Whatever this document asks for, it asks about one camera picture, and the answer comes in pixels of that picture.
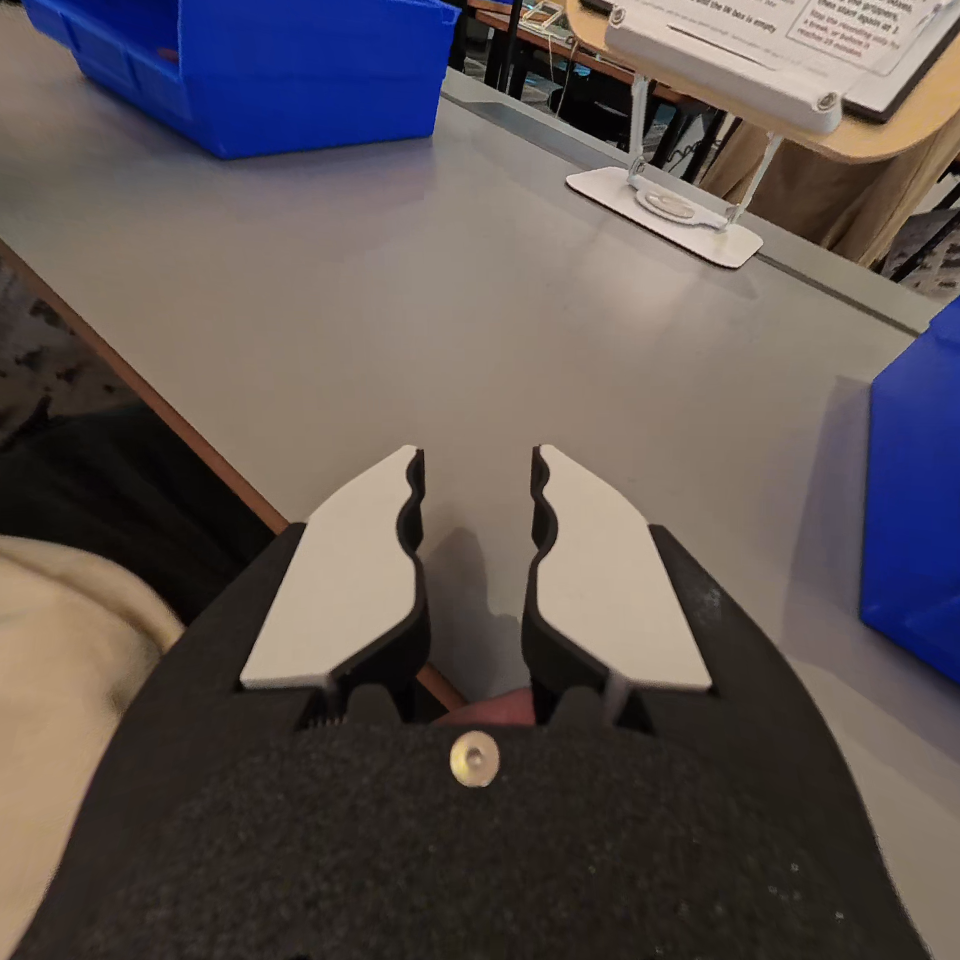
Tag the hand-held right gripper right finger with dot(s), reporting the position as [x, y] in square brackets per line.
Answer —
[615, 592]

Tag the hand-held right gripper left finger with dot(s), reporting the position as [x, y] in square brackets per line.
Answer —
[337, 592]

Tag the blue plastic bin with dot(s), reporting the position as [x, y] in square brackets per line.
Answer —
[300, 90]
[922, 487]

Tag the person's black pants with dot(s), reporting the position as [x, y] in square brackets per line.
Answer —
[112, 487]

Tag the white and wooden book stand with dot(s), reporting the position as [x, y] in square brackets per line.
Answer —
[675, 217]

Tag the wooden top office table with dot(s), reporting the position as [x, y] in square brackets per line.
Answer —
[562, 52]

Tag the printed instruction sheet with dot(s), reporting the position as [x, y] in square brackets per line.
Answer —
[862, 30]

